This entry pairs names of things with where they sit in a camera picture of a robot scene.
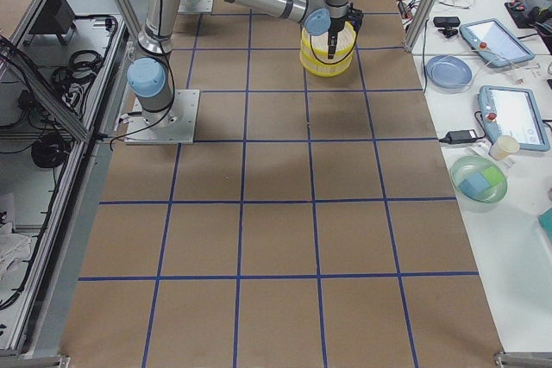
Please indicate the white paper cup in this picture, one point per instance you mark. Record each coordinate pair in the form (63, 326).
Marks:
(503, 147)

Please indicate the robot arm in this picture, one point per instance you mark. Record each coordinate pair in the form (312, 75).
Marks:
(150, 76)

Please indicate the blue plate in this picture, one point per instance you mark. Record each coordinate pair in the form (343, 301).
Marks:
(449, 72)

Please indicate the green bowl with sponges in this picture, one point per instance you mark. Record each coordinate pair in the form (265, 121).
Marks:
(479, 184)

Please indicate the black power adapter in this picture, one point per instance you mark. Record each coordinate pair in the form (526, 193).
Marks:
(464, 136)

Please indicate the white crumpled cloth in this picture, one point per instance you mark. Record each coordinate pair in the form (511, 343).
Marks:
(15, 247)

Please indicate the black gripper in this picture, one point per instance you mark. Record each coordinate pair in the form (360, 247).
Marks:
(335, 26)

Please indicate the teach pendant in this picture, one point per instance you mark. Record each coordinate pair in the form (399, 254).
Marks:
(494, 43)
(513, 112)

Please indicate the black phone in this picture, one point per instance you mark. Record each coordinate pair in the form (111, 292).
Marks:
(446, 21)

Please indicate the yellow steamer basket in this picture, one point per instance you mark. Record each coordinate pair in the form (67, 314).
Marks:
(316, 48)

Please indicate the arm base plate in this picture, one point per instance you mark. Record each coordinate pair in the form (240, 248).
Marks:
(177, 127)
(195, 7)

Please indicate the teach pendant far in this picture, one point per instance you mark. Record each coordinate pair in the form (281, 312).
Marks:
(494, 43)

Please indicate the teach pendant near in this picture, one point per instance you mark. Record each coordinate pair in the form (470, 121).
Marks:
(513, 112)

